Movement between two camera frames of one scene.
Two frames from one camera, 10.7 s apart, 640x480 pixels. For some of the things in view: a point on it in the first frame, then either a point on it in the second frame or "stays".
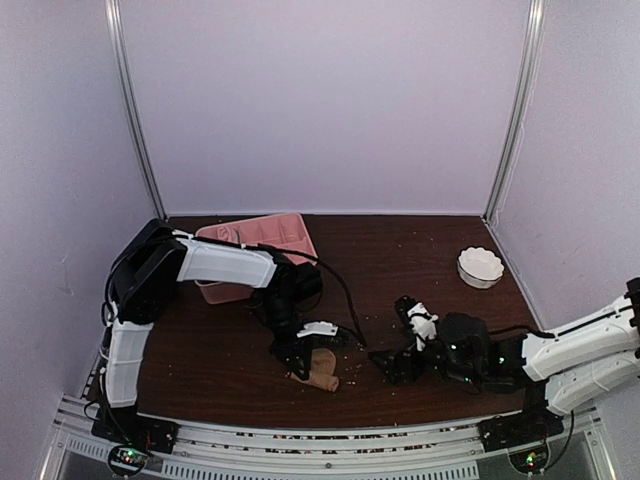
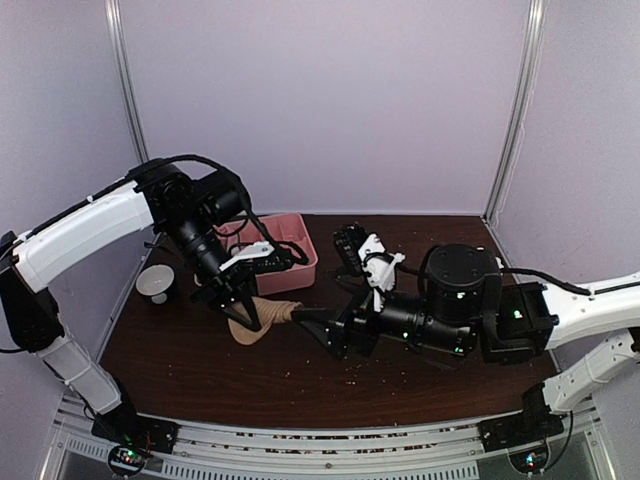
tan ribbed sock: x=323 y=364 to x=267 y=313
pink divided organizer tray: x=286 y=234 stays
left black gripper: x=286 y=353 to x=226 y=286
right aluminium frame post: x=510 y=145 stays
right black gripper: x=407 y=355 to x=338 y=330
